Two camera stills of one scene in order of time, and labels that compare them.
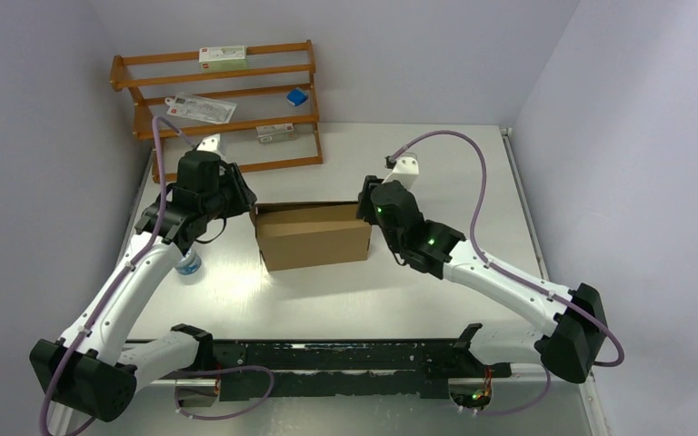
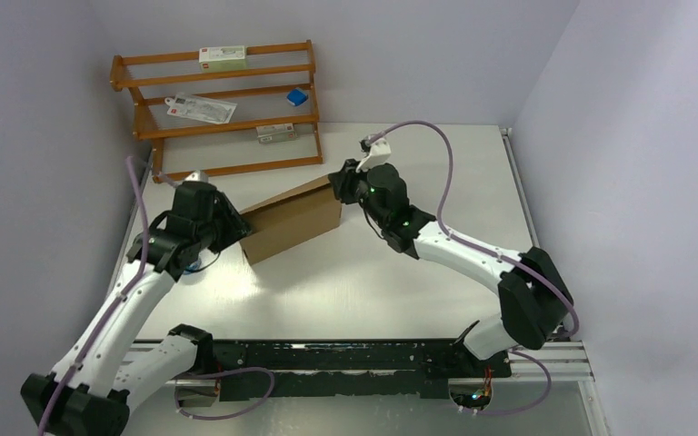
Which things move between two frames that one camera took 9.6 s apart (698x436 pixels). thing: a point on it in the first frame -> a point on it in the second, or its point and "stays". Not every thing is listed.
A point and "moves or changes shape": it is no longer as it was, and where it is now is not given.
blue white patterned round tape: x=190 y=263 stays
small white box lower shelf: x=275 y=133 stays
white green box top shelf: x=222 y=58 stays
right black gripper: x=365 y=208 -> x=343 y=181
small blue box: x=296 y=97 stays
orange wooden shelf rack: x=260 y=102 stays
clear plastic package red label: x=201 y=108 stays
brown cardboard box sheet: x=309 y=233 moves or changes shape
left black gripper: x=244 y=198 -> x=236 y=227
